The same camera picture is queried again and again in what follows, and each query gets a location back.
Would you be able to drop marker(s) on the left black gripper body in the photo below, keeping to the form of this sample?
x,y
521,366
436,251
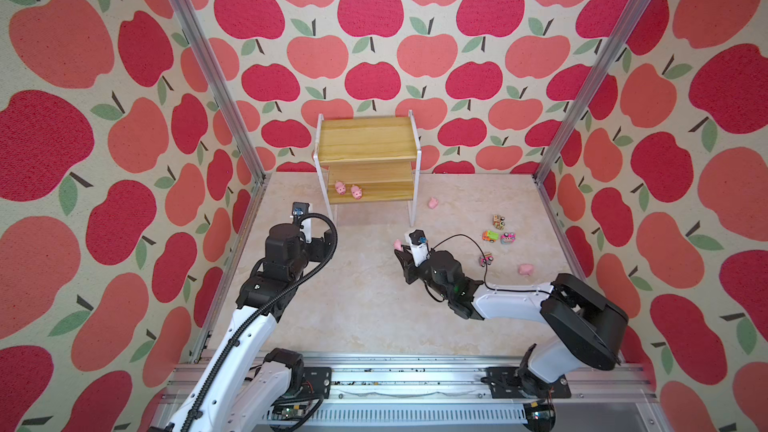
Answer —
x,y
318,249

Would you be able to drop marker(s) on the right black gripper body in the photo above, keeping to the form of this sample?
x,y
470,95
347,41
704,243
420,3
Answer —
x,y
423,272

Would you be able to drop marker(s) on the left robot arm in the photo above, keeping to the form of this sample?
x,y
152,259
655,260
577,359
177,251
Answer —
x,y
232,394

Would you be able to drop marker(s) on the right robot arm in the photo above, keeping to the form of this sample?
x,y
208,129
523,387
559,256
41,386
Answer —
x,y
588,328

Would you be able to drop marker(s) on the two-tier wooden shelf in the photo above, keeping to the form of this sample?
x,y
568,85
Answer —
x,y
382,155

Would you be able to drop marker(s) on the small pink toy car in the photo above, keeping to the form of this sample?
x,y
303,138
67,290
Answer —
x,y
485,259

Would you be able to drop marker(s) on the green orange toy truck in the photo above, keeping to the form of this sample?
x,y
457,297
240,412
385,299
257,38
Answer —
x,y
490,236

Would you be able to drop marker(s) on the pink green toy car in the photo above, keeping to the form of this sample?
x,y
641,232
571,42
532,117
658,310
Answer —
x,y
507,237

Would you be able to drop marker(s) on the brown toy block car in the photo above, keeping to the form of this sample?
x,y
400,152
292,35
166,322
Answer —
x,y
499,222

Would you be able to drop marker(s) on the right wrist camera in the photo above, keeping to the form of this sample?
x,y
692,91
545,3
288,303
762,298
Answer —
x,y
417,241

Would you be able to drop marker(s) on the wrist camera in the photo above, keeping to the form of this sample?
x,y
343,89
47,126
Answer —
x,y
417,241
299,211

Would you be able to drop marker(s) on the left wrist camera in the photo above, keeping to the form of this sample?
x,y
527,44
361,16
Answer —
x,y
299,211

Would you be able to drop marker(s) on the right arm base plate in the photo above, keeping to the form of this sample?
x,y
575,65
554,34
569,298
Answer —
x,y
509,383

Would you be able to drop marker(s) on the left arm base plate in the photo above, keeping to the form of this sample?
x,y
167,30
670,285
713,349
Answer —
x,y
314,385

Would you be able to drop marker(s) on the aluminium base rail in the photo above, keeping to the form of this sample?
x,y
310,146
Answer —
x,y
420,392

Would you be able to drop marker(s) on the left aluminium frame post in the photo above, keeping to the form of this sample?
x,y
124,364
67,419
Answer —
x,y
211,69

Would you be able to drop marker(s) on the aluminium frame post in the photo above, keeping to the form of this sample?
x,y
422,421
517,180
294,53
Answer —
x,y
211,69
614,45

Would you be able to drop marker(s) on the right aluminium frame post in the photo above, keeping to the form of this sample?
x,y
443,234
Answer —
x,y
614,45

